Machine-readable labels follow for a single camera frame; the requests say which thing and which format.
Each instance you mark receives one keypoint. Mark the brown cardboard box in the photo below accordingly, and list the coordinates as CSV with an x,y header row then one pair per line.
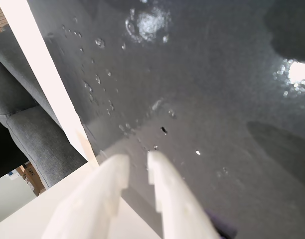
x,y
35,180

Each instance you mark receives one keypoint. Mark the purple rubber pen grip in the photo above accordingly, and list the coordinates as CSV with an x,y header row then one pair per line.
x,y
224,229

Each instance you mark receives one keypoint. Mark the gray fabric sofa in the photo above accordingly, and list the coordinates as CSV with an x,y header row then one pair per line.
x,y
30,129

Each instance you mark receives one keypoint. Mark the gray glossy table mat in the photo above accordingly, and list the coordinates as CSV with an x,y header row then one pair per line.
x,y
192,87

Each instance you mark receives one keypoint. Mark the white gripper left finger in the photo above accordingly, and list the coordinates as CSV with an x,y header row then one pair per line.
x,y
92,199

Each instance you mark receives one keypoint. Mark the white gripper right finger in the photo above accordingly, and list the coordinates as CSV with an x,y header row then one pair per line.
x,y
177,206

